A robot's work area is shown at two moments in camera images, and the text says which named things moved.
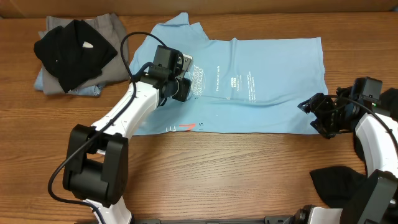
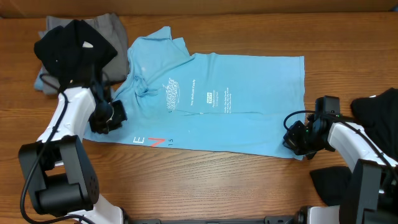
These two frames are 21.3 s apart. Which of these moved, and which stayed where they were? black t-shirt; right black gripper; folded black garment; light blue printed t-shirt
Moved: light blue printed t-shirt; right black gripper
Stayed: folded black garment; black t-shirt
